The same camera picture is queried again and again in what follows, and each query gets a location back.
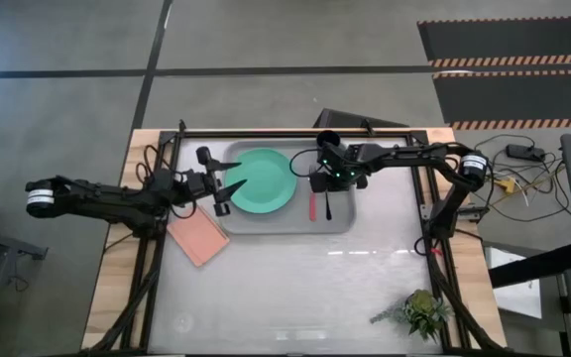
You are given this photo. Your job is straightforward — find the gripper cable loop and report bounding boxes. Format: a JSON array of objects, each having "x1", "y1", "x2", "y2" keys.
[
  {"x1": 168, "y1": 200, "x2": 199, "y2": 221},
  {"x1": 288, "y1": 148, "x2": 324, "y2": 179}
]

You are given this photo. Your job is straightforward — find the black diagonal bar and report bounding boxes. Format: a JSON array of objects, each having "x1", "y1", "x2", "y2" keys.
[{"x1": 487, "y1": 241, "x2": 571, "y2": 290}]

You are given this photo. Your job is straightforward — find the small green artificial plant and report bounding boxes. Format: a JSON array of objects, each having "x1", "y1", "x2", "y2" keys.
[{"x1": 369, "y1": 289, "x2": 455, "y2": 344}]

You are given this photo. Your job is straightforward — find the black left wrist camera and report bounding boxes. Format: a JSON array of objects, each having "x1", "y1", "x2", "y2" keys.
[{"x1": 186, "y1": 171, "x2": 207, "y2": 197}]

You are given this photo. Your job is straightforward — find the black aluminium rig frame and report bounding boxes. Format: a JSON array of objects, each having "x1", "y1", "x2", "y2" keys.
[{"x1": 84, "y1": 118, "x2": 508, "y2": 356}]

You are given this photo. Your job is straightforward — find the dark wedge-shaped floor object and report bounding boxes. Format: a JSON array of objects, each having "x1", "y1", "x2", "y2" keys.
[{"x1": 312, "y1": 107, "x2": 409, "y2": 130}]

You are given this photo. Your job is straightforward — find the white paper sheet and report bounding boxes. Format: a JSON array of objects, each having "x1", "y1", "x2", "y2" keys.
[{"x1": 483, "y1": 246, "x2": 543, "y2": 320}]

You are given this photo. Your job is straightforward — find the tangle of floor cables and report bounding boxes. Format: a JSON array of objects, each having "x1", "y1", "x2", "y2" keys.
[{"x1": 473, "y1": 133, "x2": 571, "y2": 234}]

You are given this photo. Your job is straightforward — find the grey plastic tray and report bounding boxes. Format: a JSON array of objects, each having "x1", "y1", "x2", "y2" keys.
[{"x1": 217, "y1": 140, "x2": 358, "y2": 236}]

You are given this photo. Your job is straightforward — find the green round plate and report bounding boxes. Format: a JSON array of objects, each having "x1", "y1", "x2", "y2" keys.
[{"x1": 222, "y1": 147, "x2": 298, "y2": 215}]

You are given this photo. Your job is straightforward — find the long left arm cable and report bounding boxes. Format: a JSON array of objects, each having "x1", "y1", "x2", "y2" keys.
[{"x1": 135, "y1": 143, "x2": 164, "y2": 187}]

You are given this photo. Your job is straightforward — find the black power adapter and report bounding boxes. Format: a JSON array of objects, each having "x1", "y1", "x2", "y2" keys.
[{"x1": 506, "y1": 143, "x2": 546, "y2": 163}]

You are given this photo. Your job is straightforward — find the black mat with hazard stripes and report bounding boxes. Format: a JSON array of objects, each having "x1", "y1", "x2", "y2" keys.
[
  {"x1": 432, "y1": 68, "x2": 571, "y2": 132},
  {"x1": 416, "y1": 16, "x2": 571, "y2": 68}
]

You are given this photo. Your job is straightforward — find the black cup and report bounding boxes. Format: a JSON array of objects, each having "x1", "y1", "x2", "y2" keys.
[{"x1": 315, "y1": 129, "x2": 343, "y2": 151}]

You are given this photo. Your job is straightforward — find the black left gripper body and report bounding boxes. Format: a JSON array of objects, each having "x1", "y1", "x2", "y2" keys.
[{"x1": 195, "y1": 145, "x2": 232, "y2": 218}]

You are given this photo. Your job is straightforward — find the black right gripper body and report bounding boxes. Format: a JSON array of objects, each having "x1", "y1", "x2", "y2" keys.
[{"x1": 309, "y1": 144, "x2": 370, "y2": 194}]

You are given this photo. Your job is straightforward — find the left gripper cable loop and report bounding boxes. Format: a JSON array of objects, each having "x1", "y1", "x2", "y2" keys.
[{"x1": 168, "y1": 200, "x2": 199, "y2": 221}]

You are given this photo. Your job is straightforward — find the right gripper cable loop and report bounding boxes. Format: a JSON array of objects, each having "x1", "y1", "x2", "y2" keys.
[{"x1": 288, "y1": 148, "x2": 324, "y2": 179}]

